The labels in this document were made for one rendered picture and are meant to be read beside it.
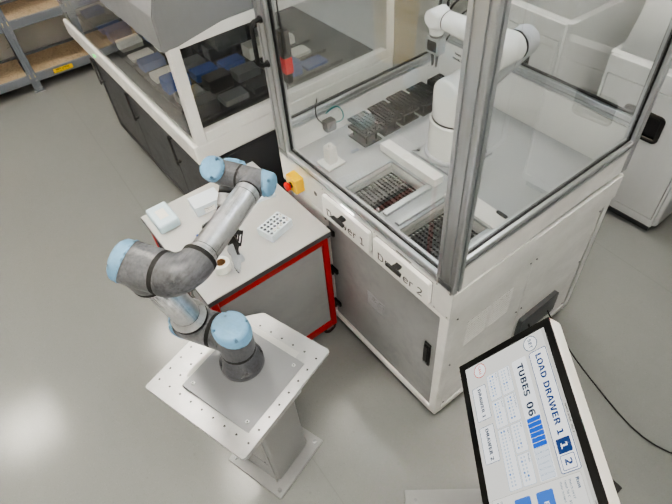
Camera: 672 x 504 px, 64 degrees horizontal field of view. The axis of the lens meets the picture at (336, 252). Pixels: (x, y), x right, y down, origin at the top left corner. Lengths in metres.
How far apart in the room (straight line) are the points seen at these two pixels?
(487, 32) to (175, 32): 1.39
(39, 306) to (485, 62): 2.85
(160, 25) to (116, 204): 1.84
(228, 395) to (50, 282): 1.96
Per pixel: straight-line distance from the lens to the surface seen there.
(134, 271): 1.38
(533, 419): 1.41
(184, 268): 1.34
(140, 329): 3.10
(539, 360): 1.44
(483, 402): 1.52
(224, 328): 1.69
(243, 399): 1.82
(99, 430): 2.87
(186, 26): 2.32
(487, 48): 1.23
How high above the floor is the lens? 2.34
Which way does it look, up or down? 48 degrees down
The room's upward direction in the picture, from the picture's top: 6 degrees counter-clockwise
